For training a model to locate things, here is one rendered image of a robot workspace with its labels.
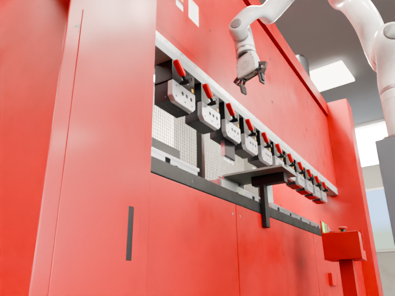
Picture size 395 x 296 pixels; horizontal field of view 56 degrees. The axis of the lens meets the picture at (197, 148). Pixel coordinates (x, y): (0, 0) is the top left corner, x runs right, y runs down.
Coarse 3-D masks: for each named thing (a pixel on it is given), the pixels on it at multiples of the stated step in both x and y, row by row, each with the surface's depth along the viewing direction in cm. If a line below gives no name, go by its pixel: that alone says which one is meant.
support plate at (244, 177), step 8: (264, 168) 148; (272, 168) 146; (280, 168) 147; (224, 176) 157; (232, 176) 157; (240, 176) 157; (248, 176) 157; (288, 176) 158; (296, 176) 158; (240, 184) 170
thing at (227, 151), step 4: (220, 140) 168; (224, 140) 167; (224, 144) 166; (228, 144) 170; (224, 148) 166; (228, 148) 169; (232, 148) 173; (224, 152) 165; (228, 152) 168; (232, 152) 172; (224, 156) 166; (228, 156) 167; (232, 156) 171; (228, 160) 168; (232, 160) 172; (232, 164) 171
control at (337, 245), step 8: (320, 224) 173; (336, 232) 169; (344, 232) 167; (352, 232) 166; (360, 232) 182; (328, 240) 170; (336, 240) 168; (344, 240) 166; (352, 240) 165; (360, 240) 167; (328, 248) 169; (336, 248) 167; (344, 248) 165; (352, 248) 164; (360, 248) 162; (328, 256) 168; (336, 256) 166; (344, 256) 164; (352, 256) 163; (360, 256) 161
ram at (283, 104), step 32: (160, 0) 137; (224, 0) 193; (160, 32) 133; (192, 32) 154; (224, 32) 184; (256, 32) 229; (224, 64) 176; (288, 64) 282; (224, 96) 169; (256, 96) 206; (288, 96) 264; (256, 128) 197; (288, 128) 248; (320, 128) 338; (320, 160) 312
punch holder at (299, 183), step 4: (296, 164) 247; (296, 168) 245; (296, 172) 244; (300, 176) 249; (296, 180) 242; (300, 180) 247; (288, 184) 245; (292, 184) 244; (296, 184) 244; (300, 184) 245; (304, 184) 253; (292, 188) 253; (296, 188) 253; (300, 188) 253
